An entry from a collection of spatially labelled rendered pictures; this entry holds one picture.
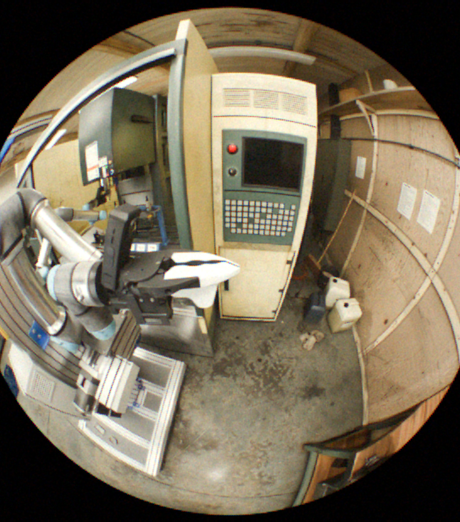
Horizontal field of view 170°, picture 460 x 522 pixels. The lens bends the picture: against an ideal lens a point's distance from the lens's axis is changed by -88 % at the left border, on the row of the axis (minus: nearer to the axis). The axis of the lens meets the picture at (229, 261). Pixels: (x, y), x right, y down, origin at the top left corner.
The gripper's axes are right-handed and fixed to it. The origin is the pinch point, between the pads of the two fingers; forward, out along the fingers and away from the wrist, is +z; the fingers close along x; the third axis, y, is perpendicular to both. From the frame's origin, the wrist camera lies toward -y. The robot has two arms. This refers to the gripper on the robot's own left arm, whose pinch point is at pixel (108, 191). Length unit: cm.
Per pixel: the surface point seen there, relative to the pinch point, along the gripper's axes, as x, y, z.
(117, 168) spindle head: 32.5, -20.1, -17.7
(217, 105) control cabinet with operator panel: 108, -49, -24
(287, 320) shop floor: 179, 139, -21
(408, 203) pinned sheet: 268, -17, -22
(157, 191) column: 29, 19, 45
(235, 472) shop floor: 134, 136, -194
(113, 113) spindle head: 33, -67, -19
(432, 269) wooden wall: 263, 10, -76
